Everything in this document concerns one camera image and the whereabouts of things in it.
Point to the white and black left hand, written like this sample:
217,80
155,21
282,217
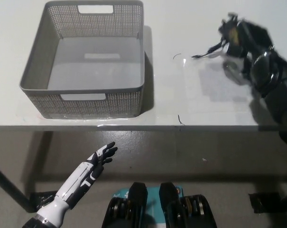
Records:
86,173

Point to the white and black right hand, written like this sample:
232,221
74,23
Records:
254,40

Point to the grey perforated plastic basket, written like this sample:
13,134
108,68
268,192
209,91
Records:
43,69

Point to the dark metal table leg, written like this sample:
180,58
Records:
12,187

